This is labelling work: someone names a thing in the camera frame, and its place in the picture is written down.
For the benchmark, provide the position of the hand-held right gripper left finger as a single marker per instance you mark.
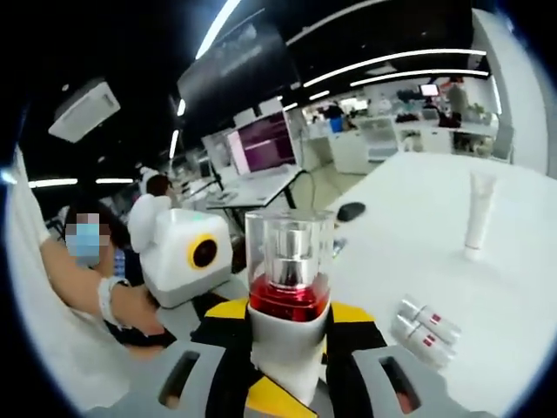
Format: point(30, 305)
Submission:
point(209, 361)

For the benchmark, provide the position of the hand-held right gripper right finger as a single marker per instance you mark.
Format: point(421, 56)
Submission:
point(361, 348)

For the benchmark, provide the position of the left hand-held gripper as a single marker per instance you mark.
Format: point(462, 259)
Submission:
point(174, 261)

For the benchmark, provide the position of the small red label skincare bottle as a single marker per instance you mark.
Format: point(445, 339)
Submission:
point(420, 341)
point(428, 320)

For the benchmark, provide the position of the red collar skincare bottle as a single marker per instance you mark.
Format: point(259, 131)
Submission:
point(287, 261)

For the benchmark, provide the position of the white skincare tube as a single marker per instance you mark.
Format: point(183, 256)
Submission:
point(478, 209)

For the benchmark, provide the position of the person's left hand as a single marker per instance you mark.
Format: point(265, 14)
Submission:
point(139, 311)

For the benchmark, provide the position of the white wristband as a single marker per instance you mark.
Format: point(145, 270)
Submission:
point(108, 300)

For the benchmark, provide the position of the white desk with black legs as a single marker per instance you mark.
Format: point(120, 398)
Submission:
point(257, 187)

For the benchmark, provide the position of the black computer mouse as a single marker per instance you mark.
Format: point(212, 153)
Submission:
point(351, 211)

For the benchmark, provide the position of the purple-screen monitor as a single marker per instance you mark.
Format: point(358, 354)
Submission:
point(265, 143)

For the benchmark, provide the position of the person's white shirt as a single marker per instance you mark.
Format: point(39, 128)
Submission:
point(43, 339)

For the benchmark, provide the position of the ceiling air conditioner unit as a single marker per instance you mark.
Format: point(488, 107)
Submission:
point(85, 111)

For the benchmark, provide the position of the large black hanging screen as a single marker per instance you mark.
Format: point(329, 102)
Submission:
point(239, 65)

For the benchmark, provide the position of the small pink-screen monitor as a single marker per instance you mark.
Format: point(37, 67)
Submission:
point(428, 89)

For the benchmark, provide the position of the long ceiling light strip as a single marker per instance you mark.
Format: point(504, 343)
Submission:
point(418, 72)
point(391, 55)

